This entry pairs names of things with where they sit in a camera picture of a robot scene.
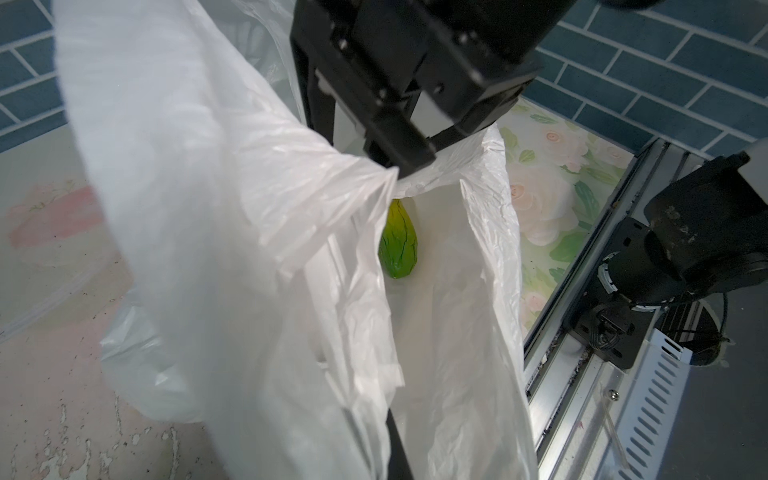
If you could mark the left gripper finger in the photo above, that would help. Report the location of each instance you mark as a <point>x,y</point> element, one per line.
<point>398,465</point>

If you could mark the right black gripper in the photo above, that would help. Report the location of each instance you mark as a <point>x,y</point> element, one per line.
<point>416,76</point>

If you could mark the white plastic bag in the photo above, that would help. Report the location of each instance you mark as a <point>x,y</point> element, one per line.
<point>260,305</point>

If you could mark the green yellow mango fruit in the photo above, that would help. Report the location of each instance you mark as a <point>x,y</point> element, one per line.
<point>398,248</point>

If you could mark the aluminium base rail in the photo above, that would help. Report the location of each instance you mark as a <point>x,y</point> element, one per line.
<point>590,419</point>

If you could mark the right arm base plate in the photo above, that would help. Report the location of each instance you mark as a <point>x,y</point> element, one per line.
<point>601,318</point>

